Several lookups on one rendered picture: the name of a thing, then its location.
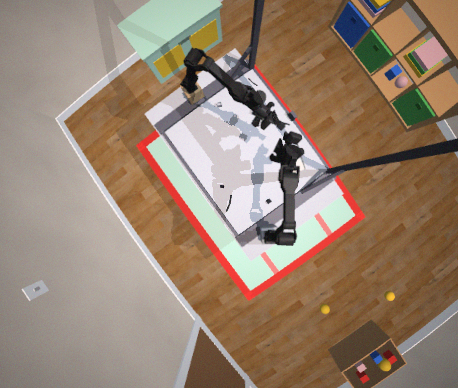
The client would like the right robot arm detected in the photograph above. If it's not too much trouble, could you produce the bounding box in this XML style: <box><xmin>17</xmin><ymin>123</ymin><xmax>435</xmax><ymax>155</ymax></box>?
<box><xmin>180</xmin><ymin>48</ymin><xmax>266</xmax><ymax>111</ymax></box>

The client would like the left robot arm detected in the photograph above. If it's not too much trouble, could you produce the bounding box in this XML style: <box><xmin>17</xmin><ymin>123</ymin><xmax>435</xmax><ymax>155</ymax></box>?
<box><xmin>263</xmin><ymin>145</ymin><xmax>305</xmax><ymax>246</ymax></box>

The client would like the dark grey metal support frame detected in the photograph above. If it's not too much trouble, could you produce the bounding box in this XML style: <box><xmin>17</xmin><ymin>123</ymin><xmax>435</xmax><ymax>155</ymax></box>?
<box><xmin>229</xmin><ymin>0</ymin><xmax>458</xmax><ymax>194</ymax></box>

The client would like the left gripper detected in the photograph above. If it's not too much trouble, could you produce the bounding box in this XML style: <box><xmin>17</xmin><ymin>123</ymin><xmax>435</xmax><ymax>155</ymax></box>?
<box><xmin>269</xmin><ymin>131</ymin><xmax>302</xmax><ymax>163</ymax></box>

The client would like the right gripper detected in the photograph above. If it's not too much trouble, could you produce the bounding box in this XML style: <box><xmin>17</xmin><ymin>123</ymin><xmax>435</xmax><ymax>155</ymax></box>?
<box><xmin>253</xmin><ymin>102</ymin><xmax>280</xmax><ymax>130</ymax></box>

